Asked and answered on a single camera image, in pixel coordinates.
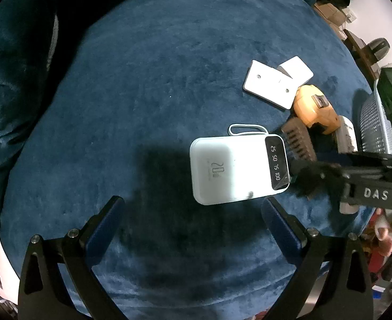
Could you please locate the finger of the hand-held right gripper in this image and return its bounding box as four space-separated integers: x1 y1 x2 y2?
292 171 348 202
289 159 351 174

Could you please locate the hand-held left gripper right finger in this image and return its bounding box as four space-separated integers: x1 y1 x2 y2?
262 196 374 320

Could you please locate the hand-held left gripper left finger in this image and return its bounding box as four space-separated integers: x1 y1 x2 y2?
18 195 130 320

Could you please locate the brown comb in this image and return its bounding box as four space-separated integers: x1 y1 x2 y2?
281 117 318 164

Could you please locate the white charger adapter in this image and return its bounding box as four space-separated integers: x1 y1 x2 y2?
277 55 314 88
331 115 359 214

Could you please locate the orange tape measure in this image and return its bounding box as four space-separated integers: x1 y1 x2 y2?
292 84 341 135

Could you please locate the light blue mesh basket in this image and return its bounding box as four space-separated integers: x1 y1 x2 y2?
359 78 392 157

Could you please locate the white power bank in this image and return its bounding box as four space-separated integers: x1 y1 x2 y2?
189 124 290 205

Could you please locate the white wall plate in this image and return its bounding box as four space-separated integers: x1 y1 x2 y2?
243 60 299 110

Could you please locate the floral cloth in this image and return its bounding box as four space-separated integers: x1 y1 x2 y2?
359 207 392 294

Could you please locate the wooden table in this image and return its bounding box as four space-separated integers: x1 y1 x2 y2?
342 28 383 81

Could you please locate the dark round object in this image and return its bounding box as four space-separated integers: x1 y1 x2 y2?
367 38 391 62

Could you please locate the blue plush blanket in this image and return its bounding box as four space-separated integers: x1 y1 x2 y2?
0 0 379 320

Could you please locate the stack of cardboard boxes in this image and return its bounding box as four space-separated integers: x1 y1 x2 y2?
312 0 350 41

